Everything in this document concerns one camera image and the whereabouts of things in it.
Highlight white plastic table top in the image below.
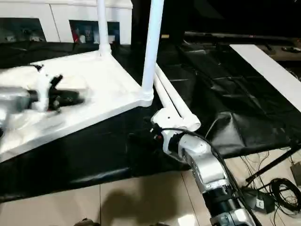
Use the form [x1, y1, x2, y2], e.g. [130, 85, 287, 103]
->
[0, 50, 155, 162]

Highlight grey metal floor box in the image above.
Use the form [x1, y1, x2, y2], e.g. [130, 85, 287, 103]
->
[290, 161, 301, 182]

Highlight white glass-door cabinet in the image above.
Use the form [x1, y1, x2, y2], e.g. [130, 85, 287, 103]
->
[0, 0, 134, 45]

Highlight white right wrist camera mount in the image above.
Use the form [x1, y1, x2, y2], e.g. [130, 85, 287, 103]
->
[150, 109, 188, 156]

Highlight black tripod leg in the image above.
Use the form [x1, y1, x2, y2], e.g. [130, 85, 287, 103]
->
[245, 143, 301, 182]

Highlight black table mat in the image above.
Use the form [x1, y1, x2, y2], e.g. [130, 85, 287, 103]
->
[0, 39, 301, 203]

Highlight black coiled cables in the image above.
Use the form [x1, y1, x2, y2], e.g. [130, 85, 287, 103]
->
[269, 178, 301, 217]

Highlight thin black floor cables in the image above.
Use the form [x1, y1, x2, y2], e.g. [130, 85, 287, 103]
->
[239, 150, 271, 189]

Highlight long black pole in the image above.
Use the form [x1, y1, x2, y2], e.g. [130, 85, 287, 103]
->
[184, 31, 301, 41]

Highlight black fabric covered furniture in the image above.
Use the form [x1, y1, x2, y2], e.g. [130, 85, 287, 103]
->
[131, 0, 301, 40]

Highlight black robot foot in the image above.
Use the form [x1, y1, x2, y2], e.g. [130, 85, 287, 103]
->
[77, 218, 101, 226]

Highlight white flat board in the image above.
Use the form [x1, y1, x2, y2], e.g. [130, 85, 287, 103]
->
[229, 43, 301, 112]

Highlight white plastic table leg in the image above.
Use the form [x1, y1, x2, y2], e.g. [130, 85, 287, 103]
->
[97, 0, 111, 57]
[154, 74, 186, 129]
[155, 65, 202, 132]
[140, 0, 165, 107]

